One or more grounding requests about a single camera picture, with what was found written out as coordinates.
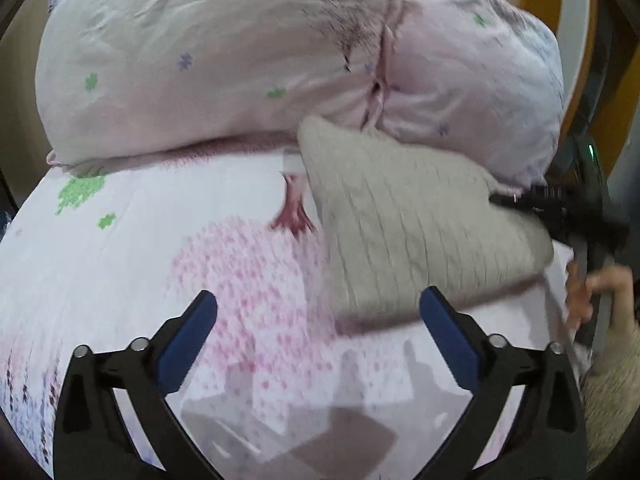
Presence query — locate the beige cable-knit sweater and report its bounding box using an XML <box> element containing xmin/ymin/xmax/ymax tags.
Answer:
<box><xmin>297</xmin><ymin>117</ymin><xmax>553</xmax><ymax>330</ymax></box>

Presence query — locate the right forearm, beige fleece sleeve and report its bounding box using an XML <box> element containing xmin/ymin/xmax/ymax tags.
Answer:
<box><xmin>582</xmin><ymin>320</ymin><xmax>639</xmax><ymax>472</ymax></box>

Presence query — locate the person's right hand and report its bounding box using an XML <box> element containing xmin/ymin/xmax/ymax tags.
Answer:
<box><xmin>565</xmin><ymin>261</ymin><xmax>636</xmax><ymax>335</ymax></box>

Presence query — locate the pink floral pillow, right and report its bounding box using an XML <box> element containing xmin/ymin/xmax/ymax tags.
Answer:
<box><xmin>373</xmin><ymin>0</ymin><xmax>564</xmax><ymax>188</ymax></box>

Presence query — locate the pink floral pillow, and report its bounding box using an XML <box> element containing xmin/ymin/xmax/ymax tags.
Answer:
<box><xmin>373</xmin><ymin>0</ymin><xmax>564</xmax><ymax>188</ymax></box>
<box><xmin>35</xmin><ymin>0</ymin><xmax>388</xmax><ymax>166</ymax></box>

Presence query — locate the pink floral bed sheet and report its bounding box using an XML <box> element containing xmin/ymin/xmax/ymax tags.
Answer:
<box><xmin>1</xmin><ymin>143</ymin><xmax>579</xmax><ymax>479</ymax></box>

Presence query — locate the pink floral pillow, left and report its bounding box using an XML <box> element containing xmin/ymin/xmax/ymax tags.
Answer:
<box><xmin>35</xmin><ymin>0</ymin><xmax>388</xmax><ymax>166</ymax></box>

